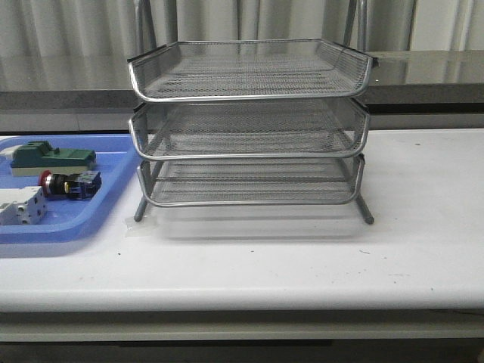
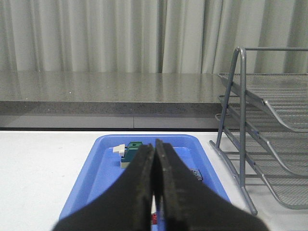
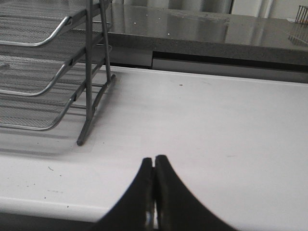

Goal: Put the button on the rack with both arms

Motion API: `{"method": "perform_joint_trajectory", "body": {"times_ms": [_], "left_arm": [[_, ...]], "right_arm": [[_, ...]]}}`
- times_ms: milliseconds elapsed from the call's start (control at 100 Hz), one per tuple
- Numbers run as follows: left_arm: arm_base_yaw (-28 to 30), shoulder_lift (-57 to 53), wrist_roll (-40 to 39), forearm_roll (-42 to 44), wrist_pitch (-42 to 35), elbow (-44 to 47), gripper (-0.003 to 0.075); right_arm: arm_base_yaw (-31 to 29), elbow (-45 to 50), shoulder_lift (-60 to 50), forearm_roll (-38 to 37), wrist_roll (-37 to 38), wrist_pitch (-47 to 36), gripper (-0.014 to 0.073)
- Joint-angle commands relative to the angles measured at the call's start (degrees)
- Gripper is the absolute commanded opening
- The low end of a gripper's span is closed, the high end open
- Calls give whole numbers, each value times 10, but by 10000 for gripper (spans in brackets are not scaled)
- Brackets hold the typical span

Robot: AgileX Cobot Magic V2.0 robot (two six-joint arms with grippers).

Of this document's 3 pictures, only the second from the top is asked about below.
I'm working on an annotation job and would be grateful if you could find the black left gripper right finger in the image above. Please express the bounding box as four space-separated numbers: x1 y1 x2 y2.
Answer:
155 139 268 231

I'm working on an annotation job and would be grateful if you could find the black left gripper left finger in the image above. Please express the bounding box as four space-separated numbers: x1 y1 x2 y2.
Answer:
54 144 154 231

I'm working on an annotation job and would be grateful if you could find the red emergency stop button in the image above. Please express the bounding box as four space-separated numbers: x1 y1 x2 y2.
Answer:
151 213 157 225

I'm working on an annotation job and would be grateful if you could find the mesh rack tray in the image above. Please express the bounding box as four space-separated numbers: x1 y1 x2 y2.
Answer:
217 73 308 132
211 115 308 214
218 95 308 180

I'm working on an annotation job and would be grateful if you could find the blue plastic tray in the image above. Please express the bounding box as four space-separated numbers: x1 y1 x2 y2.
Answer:
59 134 230 219

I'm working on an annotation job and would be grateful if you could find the green terminal block component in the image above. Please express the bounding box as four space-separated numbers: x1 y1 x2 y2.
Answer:
113 141 142 168

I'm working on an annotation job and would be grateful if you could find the grey stone counter ledge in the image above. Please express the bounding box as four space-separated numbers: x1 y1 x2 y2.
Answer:
0 71 226 130

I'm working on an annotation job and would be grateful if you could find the pale pleated curtain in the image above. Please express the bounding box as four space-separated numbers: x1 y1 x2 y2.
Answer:
0 0 308 73

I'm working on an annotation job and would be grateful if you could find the grey wire rack frame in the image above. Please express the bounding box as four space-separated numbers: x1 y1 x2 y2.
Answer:
210 47 308 214

